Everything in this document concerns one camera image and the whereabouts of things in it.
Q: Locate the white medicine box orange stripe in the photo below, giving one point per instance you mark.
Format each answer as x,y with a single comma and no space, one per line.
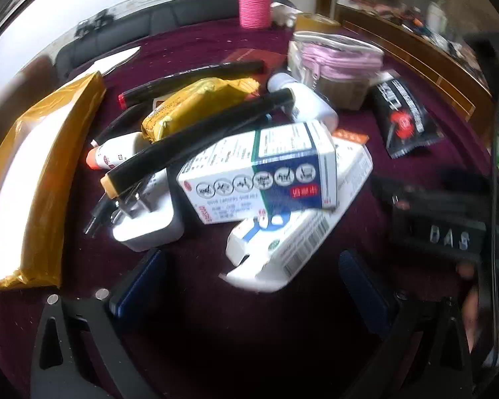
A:
291,241

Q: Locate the yellow tape roll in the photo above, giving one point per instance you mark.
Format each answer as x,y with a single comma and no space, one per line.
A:
316,23

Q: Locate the black leather sofa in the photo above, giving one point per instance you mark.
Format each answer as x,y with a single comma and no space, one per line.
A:
149,23

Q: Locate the black marker red cap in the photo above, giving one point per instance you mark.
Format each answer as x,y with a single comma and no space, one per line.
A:
191,79

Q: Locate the black snack packet red print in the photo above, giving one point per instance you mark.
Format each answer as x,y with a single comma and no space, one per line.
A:
403,120

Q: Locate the thin black pen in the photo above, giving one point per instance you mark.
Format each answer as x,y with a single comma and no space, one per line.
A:
99,216

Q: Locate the white charger adapter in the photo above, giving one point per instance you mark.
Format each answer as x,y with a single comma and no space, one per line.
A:
149,224

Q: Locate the gold tray with white base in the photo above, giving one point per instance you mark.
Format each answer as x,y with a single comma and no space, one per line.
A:
29,199

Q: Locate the black gadget on sofa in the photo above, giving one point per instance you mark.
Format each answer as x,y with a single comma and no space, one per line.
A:
93,20

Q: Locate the brown chair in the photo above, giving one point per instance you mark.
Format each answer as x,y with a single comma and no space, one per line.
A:
16,104

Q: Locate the white blue medicine box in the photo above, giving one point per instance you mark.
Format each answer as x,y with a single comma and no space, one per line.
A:
249,174

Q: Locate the wooden glass cabinet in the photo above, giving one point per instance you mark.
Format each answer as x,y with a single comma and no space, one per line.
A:
420,62

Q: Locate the white plastic bottle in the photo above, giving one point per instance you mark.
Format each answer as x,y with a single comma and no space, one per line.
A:
307,102

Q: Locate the black pen blue cap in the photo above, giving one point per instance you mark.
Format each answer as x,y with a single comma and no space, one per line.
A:
267,118

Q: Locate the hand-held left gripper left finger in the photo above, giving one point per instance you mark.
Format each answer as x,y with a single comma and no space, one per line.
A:
141,282

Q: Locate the white paper stack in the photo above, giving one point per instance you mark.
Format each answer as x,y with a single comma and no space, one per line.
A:
116,60

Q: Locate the white glue tube orange cap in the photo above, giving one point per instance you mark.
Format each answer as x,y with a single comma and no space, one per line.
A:
116,149

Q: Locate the yellow snack packet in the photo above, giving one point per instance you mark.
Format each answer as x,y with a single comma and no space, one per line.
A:
191,104

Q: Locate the person's right hand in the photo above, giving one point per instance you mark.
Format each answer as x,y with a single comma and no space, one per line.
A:
470,320

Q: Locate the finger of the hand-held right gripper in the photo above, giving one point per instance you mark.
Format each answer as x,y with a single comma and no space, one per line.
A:
384,191

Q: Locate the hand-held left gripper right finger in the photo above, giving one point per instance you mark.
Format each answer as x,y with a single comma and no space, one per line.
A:
361,286

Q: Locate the clear pouch pink contents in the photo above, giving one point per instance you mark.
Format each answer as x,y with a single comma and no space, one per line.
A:
337,70

